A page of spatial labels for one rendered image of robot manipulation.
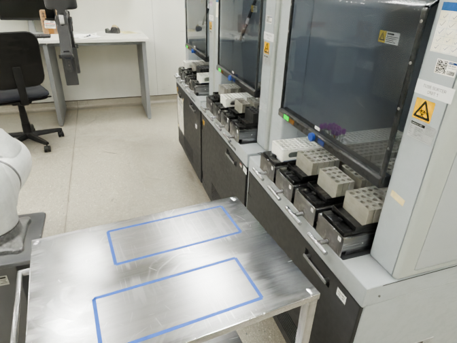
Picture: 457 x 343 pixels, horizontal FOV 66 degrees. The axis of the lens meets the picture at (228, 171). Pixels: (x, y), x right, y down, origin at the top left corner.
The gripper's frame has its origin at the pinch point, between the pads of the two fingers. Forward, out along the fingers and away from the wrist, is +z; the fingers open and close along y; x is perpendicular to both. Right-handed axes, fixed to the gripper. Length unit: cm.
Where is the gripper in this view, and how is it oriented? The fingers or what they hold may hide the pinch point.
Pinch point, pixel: (73, 74)
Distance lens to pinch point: 109.6
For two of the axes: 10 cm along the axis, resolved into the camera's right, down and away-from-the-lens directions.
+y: 3.2, 4.5, -8.3
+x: 9.5, -1.3, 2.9
